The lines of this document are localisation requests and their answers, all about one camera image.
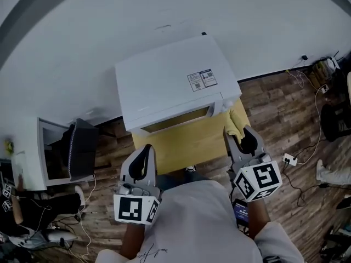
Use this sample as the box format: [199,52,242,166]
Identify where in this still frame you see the person's white t-shirt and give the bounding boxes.
[94,179,305,263]

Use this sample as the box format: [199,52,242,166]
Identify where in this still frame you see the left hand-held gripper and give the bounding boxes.
[112,144,162,226]

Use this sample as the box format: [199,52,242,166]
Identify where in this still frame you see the small light wooden table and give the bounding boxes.
[131,97,252,175]

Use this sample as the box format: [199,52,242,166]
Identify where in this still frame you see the person's right forearm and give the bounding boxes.
[247,199,271,241]

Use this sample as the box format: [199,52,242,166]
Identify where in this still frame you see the white microwave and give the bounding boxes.
[114,34,242,134]

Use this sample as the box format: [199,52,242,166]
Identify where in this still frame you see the white router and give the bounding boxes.
[325,50,343,73]

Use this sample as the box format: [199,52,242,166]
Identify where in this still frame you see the thin white cable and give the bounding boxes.
[67,173,97,258]

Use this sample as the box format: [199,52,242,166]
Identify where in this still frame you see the white floor cable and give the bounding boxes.
[297,88,327,166]

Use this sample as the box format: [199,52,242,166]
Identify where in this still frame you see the person's left forearm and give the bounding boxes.
[120,222,146,260]

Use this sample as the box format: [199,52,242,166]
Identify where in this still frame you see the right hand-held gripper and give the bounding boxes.
[223,124,284,203]

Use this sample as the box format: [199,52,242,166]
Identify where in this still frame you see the yellow cloth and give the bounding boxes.
[224,107,247,145]

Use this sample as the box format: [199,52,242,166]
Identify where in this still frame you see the white flat box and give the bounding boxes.
[12,151,30,190]

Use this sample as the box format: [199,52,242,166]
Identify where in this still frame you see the person's dark trousers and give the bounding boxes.
[156,171,212,188]

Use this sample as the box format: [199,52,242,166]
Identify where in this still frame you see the black jacket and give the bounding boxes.
[47,123,76,173]

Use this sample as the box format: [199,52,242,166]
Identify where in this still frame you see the black screen device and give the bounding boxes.
[231,198,251,229]

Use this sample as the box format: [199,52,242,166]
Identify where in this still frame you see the yellow green item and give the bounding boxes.
[3,138,15,155]

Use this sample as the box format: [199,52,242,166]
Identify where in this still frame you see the white power strip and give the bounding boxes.
[282,152,299,167]

